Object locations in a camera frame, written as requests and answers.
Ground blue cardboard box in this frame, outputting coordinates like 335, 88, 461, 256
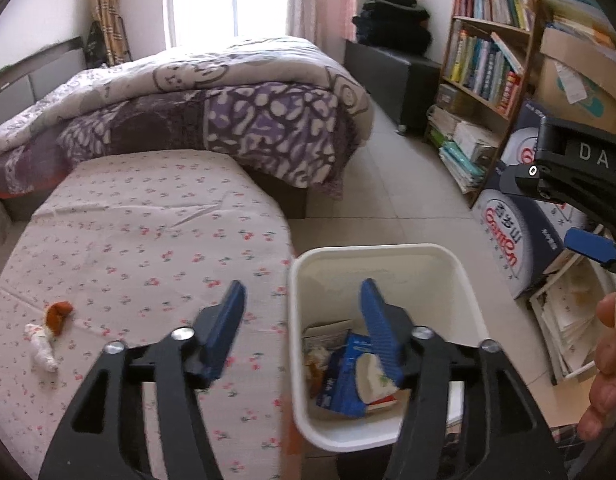
315, 332, 389, 418

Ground brown cardboard box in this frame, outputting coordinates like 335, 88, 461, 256
535, 25, 616, 128

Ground white tissue wad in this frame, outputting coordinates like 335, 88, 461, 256
24, 324, 60, 373

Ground wooden bookshelf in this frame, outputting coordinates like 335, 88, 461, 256
423, 0, 544, 209

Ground person's right hand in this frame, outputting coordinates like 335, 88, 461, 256
578, 291, 616, 442

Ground stack of pink boxes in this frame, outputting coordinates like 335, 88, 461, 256
340, 0, 413, 43

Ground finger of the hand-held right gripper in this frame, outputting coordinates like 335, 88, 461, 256
500, 160, 616, 236
564, 227, 616, 276

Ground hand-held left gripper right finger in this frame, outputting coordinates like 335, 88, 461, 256
358, 278, 568, 480

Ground purple patterned blanket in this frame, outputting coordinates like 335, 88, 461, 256
0, 82, 363, 202

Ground blue white printed carton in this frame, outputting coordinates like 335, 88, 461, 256
478, 97, 588, 301

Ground sheer curtain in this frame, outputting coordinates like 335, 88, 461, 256
285, 0, 321, 43

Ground white plastic bin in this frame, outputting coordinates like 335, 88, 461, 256
288, 243, 491, 453

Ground brown peel scrap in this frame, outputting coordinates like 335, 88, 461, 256
44, 301, 74, 336

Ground stack of papers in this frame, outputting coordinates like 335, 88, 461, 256
530, 260, 616, 386

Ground crushed white carton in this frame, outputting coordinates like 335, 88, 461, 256
355, 352, 403, 403

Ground floral cloth covered table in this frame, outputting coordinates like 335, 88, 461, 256
0, 149, 296, 480

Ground stack of flat books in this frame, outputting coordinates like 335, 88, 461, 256
427, 82, 503, 193

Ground plaid coat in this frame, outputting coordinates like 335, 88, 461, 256
92, 0, 132, 67

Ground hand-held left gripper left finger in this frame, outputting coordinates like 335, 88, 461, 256
38, 280, 249, 480

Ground white cartoon print quilt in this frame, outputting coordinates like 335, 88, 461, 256
0, 35, 376, 153

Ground black bag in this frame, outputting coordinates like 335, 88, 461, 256
83, 20, 111, 69

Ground black storage bench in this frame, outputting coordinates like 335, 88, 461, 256
344, 40, 443, 133

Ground bed with grey headboard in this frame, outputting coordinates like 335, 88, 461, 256
0, 35, 376, 221

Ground pile of black clothes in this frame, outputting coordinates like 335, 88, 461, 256
352, 0, 433, 54

